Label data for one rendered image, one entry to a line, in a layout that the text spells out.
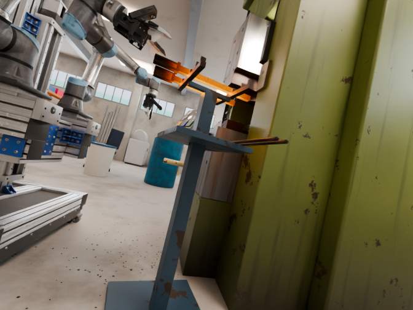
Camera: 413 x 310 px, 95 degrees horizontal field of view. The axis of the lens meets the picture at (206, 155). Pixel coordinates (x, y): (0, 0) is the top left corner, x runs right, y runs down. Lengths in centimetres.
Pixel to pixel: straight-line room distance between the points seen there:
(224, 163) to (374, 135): 80
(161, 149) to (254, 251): 328
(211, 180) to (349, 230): 75
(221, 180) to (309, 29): 95
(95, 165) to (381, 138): 383
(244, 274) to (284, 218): 34
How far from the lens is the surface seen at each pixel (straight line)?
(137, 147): 791
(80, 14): 91
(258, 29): 163
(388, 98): 143
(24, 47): 123
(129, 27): 89
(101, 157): 396
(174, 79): 95
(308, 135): 114
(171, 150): 404
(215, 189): 118
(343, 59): 141
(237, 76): 147
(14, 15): 154
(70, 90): 164
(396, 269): 158
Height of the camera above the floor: 66
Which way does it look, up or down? 3 degrees up
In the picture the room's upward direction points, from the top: 14 degrees clockwise
